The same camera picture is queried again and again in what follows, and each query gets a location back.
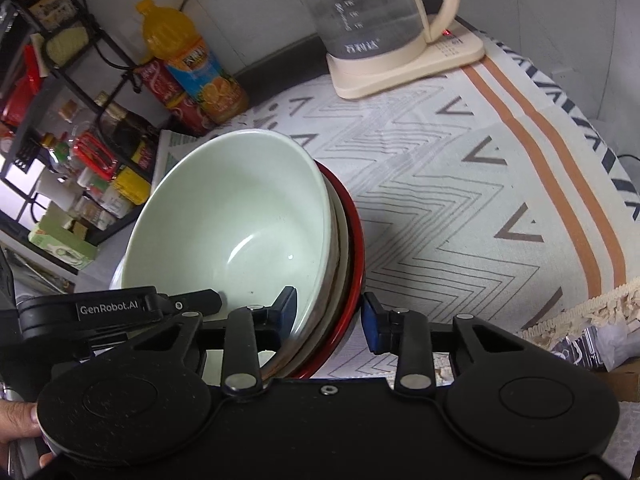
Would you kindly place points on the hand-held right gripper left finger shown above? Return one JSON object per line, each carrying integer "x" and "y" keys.
{"x": 285, "y": 312}

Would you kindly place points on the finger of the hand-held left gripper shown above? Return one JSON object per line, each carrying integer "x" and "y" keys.
{"x": 192, "y": 302}

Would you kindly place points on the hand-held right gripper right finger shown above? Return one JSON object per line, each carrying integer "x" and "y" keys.
{"x": 370, "y": 325}

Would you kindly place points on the red plate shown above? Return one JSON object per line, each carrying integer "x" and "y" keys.
{"x": 357, "y": 260}

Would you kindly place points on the light green bowl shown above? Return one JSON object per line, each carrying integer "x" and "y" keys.
{"x": 225, "y": 220}

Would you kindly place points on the white bowl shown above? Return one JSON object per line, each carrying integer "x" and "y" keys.
{"x": 341, "y": 240}

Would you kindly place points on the person's left hand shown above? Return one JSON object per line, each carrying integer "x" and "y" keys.
{"x": 17, "y": 420}

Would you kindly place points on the green tissue box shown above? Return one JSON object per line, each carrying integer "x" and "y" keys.
{"x": 55, "y": 240}

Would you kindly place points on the yellow packet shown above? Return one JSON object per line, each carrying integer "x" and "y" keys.
{"x": 131, "y": 186}

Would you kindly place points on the patterned tablecloth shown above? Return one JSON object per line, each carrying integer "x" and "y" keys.
{"x": 450, "y": 185}

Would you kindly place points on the red packet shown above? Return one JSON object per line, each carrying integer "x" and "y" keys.
{"x": 95, "y": 155}

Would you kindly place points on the dark sauce bottle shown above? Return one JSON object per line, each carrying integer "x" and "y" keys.
{"x": 125, "y": 130}

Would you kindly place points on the red cola bottle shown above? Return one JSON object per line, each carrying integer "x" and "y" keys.
{"x": 170, "y": 95}

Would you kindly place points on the clear plastic bag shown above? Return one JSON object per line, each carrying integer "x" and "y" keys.
{"x": 590, "y": 342}

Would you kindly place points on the orange juice bottle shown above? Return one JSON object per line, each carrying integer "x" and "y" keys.
{"x": 200, "y": 70}

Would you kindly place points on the cream kettle base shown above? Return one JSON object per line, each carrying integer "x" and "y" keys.
{"x": 400, "y": 72}

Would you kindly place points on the cardboard box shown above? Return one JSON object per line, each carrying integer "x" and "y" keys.
{"x": 627, "y": 380}

